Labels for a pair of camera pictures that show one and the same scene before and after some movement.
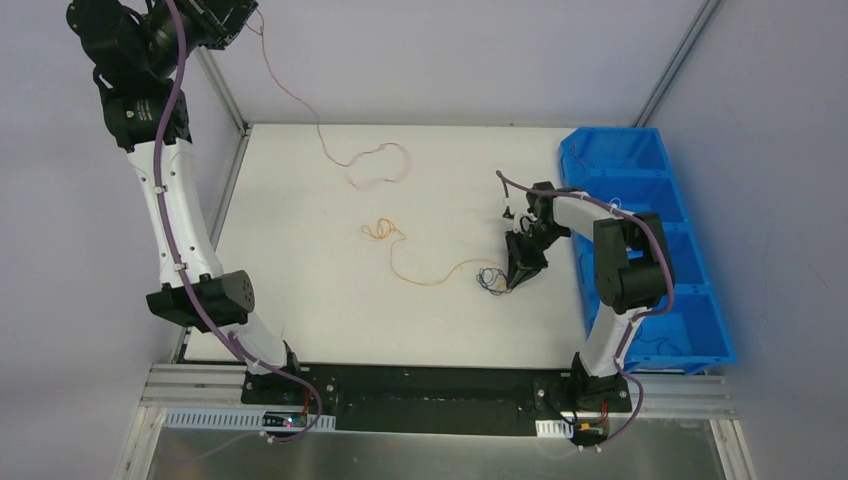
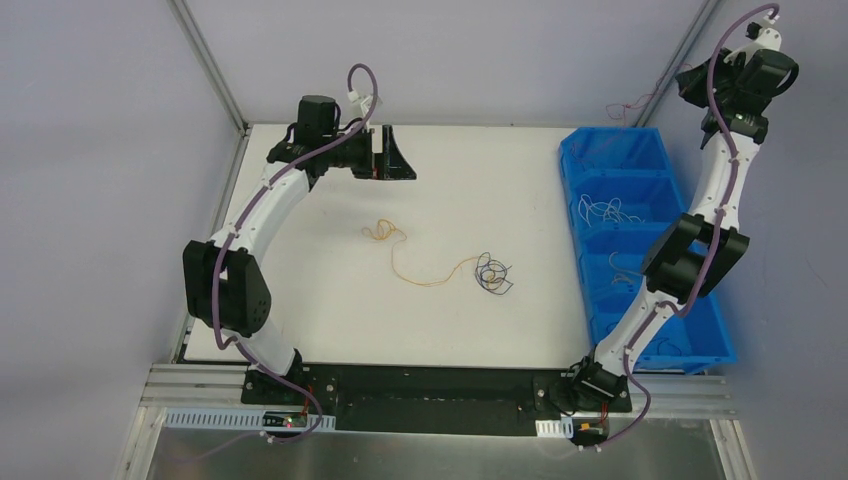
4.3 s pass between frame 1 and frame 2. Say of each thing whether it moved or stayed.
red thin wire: moved
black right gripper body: moved
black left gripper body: moved
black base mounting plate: stayed
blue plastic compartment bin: stayed
